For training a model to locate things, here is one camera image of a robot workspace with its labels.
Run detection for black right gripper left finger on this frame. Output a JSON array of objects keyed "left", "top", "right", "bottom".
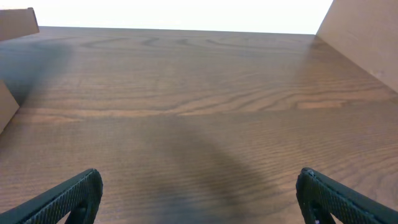
[{"left": 1, "top": 169, "right": 103, "bottom": 224}]

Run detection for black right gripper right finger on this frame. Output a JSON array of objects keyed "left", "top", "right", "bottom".
[{"left": 296, "top": 167, "right": 397, "bottom": 224}]

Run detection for brown cardboard box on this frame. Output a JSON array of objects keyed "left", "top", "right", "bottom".
[{"left": 1, "top": 7, "right": 39, "bottom": 133}]

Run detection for beige panel at right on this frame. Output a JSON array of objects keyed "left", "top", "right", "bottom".
[{"left": 317, "top": 0, "right": 397, "bottom": 91}]

